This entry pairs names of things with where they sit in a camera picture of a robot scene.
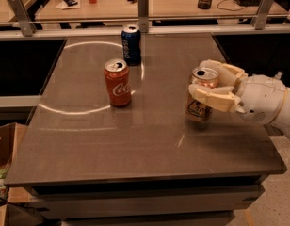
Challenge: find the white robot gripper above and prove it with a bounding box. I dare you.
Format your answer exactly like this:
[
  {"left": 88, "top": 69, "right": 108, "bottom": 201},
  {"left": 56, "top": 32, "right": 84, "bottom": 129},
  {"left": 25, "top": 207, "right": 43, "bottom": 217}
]
[{"left": 188, "top": 59, "right": 287, "bottom": 124}]

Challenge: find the gold orange soda can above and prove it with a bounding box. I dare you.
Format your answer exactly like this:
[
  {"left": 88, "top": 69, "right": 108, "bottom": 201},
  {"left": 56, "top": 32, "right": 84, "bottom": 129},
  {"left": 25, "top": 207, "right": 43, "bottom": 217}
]
[{"left": 185, "top": 67, "right": 218, "bottom": 122}]

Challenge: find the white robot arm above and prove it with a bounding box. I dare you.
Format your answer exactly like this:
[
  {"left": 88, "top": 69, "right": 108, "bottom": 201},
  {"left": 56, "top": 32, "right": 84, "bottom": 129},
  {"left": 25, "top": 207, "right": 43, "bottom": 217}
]
[{"left": 188, "top": 59, "right": 290, "bottom": 140}]

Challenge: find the blue Pepsi can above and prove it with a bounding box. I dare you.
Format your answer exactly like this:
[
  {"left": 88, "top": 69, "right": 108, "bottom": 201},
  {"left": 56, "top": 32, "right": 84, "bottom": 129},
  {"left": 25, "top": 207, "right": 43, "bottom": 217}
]
[{"left": 121, "top": 24, "right": 141, "bottom": 65}]

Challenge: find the red Coca-Cola can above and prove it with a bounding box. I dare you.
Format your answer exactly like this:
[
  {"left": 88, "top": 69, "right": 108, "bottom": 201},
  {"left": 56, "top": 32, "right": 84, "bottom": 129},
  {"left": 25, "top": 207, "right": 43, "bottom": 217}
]
[{"left": 104, "top": 58, "right": 131, "bottom": 106}]

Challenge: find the clear sanitizer bottle right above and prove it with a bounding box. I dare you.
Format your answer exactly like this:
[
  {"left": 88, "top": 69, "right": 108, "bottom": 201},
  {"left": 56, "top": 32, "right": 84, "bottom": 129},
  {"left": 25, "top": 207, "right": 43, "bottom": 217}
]
[{"left": 274, "top": 71, "right": 283, "bottom": 80}]

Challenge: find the brown cardboard box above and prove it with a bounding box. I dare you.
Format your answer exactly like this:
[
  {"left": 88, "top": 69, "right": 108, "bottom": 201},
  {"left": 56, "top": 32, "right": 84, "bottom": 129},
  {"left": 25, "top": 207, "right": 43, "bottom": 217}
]
[{"left": 0, "top": 123, "right": 27, "bottom": 170}]

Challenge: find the black cable on desk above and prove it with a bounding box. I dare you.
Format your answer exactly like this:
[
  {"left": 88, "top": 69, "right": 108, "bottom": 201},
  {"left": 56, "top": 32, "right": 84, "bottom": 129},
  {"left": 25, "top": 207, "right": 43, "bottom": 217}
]
[{"left": 217, "top": 0, "right": 249, "bottom": 12}]

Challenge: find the middle metal bracket post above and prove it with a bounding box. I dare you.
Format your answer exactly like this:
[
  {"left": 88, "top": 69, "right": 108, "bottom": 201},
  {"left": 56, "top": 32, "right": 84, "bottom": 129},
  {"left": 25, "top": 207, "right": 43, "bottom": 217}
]
[{"left": 137, "top": 0, "right": 149, "bottom": 33}]

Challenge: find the left metal bracket post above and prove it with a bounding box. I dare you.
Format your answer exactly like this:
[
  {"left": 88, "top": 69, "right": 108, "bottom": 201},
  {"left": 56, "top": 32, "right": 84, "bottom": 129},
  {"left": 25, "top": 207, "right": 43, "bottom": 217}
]
[{"left": 8, "top": 0, "right": 36, "bottom": 37}]

